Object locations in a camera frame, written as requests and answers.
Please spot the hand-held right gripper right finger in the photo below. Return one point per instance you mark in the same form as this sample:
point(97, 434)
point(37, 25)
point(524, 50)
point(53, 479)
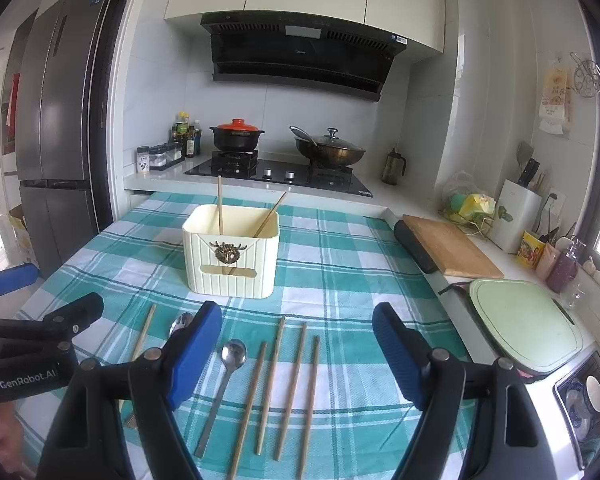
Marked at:
point(400, 360)

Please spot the black range hood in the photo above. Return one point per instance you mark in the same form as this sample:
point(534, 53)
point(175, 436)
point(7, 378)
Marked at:
point(300, 65)

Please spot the yellow printed cup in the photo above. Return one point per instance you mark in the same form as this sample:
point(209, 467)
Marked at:
point(530, 250)

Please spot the white wall socket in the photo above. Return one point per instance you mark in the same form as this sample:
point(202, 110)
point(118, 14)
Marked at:
point(554, 200)

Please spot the silver kitchen appliance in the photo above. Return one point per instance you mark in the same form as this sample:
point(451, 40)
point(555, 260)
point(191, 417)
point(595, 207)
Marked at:
point(575, 410)

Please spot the cardboard box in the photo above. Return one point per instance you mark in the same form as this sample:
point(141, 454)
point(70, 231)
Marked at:
point(22, 240)

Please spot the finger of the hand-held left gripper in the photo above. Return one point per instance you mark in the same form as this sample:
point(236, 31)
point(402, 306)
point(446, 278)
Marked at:
point(75, 312)
point(12, 279)

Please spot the white labelled spice jar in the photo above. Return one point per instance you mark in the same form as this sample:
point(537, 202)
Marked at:
point(143, 162)

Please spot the grey spatula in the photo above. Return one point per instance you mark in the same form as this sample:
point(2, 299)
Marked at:
point(525, 152)

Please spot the dark purple bottle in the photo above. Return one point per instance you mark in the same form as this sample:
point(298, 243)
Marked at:
point(565, 270)

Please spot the clear glass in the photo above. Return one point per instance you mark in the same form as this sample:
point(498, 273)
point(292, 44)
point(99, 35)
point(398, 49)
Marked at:
point(572, 295)

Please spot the white knife holder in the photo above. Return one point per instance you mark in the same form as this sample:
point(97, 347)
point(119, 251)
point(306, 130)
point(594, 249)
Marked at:
point(520, 220)

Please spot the black oblong case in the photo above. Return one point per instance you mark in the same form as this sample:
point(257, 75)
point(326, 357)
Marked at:
point(415, 250)

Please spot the red pot lid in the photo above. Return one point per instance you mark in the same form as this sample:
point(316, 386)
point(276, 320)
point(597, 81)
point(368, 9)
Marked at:
point(236, 125)

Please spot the red hanging cloth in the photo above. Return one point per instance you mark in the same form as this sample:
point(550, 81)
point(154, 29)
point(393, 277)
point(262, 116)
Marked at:
point(13, 107)

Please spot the wooden cutting board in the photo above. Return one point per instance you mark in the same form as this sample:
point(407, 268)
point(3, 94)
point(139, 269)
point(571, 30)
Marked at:
point(455, 250)

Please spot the person's left hand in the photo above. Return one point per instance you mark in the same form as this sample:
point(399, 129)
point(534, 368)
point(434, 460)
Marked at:
point(0, 440)

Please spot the grey refrigerator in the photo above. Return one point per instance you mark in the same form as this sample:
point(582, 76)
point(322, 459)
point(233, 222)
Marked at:
point(60, 110)

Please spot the teal white plaid tablecloth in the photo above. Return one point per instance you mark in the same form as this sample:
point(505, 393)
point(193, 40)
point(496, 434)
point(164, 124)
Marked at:
point(330, 270)

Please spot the steel spoon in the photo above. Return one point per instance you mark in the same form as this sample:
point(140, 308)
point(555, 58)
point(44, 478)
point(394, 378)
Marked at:
point(233, 353)
point(182, 321)

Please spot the dark wok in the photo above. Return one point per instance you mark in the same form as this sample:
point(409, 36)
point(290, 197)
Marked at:
point(330, 156)

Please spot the wooden chopstick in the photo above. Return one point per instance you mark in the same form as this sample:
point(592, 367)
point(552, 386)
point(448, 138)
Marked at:
point(272, 211)
point(271, 385)
point(146, 330)
point(248, 407)
point(291, 390)
point(220, 200)
point(309, 405)

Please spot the dark glass press jug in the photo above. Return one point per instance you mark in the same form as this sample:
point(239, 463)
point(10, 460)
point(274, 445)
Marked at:
point(392, 167)

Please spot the cream ribbed utensil holder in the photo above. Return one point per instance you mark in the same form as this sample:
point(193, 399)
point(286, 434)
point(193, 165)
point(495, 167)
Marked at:
point(245, 265)

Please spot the pink container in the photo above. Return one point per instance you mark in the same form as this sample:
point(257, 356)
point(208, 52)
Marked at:
point(546, 262)

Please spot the black gas stove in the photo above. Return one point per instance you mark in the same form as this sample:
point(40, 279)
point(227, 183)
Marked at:
point(280, 175)

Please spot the garlic bulbs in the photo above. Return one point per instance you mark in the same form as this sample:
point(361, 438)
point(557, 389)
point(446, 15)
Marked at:
point(597, 272)

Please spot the glass wok lid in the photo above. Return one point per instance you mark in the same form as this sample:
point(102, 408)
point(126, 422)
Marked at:
point(332, 139)

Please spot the hanging noodle packet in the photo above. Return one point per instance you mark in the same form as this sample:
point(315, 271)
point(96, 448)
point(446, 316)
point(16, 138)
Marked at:
point(556, 95)

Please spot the black clay pot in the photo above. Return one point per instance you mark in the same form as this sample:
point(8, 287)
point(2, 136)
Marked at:
point(235, 141)

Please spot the steel ladle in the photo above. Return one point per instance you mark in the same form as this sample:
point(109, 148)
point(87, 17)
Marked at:
point(300, 135)

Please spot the plastic bag with yellow items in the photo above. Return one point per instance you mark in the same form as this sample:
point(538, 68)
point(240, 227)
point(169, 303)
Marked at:
point(467, 205)

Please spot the light green cutting board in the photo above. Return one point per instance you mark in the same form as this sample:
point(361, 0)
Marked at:
point(525, 320)

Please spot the yellow capped oil bottle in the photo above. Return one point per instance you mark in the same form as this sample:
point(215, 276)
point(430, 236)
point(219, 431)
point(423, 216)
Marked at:
point(181, 127)

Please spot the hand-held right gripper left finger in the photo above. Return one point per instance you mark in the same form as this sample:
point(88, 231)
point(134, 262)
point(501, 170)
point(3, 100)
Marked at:
point(195, 360)

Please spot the dark sauce bottle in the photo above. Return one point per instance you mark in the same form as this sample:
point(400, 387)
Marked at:
point(190, 145)
point(198, 137)

